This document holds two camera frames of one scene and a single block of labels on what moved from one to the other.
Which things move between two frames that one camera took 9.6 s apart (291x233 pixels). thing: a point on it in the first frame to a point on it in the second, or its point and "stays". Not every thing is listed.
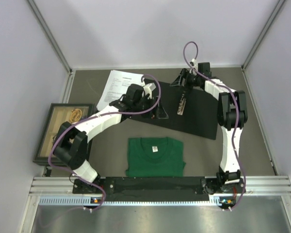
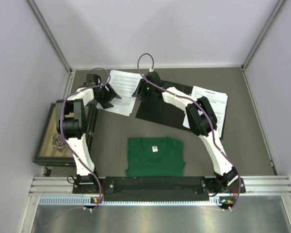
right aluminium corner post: (262, 35) stays
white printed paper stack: (117, 85) to (217, 101)
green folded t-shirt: (154, 157) stays
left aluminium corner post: (47, 30) stays
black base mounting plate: (158, 188) stays
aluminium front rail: (253, 185) stays
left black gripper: (158, 112) to (110, 94)
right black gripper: (183, 73) to (140, 91)
